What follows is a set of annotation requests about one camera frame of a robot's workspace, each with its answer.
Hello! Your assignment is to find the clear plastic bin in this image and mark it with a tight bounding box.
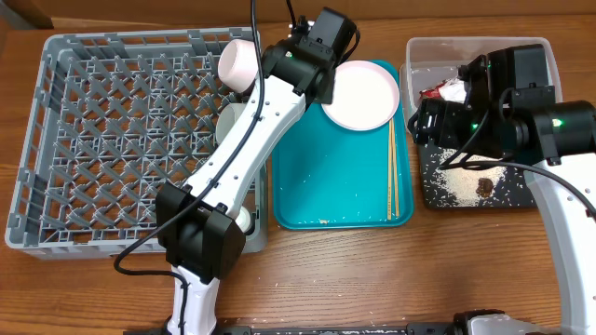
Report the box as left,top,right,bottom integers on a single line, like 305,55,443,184
400,36,563,121

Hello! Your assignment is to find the grey bowl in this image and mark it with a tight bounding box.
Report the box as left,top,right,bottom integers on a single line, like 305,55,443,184
215,103,246,145

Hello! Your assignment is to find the red wrapper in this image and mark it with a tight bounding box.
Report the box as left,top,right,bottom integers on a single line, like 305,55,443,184
420,78,463,99

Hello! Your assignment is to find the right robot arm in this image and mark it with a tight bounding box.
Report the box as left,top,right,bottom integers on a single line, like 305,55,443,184
408,44,595,334

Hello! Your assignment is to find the right wooden chopstick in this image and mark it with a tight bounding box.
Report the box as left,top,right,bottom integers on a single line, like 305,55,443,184
388,118,400,218

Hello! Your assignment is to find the black tray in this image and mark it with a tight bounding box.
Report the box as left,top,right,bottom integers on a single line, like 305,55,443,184
417,134,541,210

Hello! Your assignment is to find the brown food scrap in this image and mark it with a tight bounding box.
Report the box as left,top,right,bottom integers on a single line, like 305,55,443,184
476,178,494,198

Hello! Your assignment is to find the rice pile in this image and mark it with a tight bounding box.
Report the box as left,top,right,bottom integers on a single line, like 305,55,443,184
426,148,536,208

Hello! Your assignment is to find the wooden chopstick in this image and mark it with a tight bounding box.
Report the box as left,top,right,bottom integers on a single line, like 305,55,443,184
388,118,400,218
386,127,393,221

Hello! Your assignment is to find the grey plastic dish rack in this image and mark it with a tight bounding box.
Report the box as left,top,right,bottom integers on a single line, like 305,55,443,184
5,27,252,260

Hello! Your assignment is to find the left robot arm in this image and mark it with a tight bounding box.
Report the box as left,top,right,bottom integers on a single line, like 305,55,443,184
156,7,359,334

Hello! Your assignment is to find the large white plate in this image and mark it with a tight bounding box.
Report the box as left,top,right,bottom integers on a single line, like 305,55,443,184
321,60,400,131

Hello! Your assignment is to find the white napkin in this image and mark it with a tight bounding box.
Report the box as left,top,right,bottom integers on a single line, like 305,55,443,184
439,81,467,103

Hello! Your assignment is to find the white cup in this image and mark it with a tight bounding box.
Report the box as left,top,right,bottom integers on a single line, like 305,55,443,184
236,207,254,235

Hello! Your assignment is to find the left wooden chopstick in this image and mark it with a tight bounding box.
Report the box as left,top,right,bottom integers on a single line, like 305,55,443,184
386,127,393,221

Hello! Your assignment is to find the teal serving tray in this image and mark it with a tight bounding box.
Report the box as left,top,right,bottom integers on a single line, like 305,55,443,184
272,104,414,230

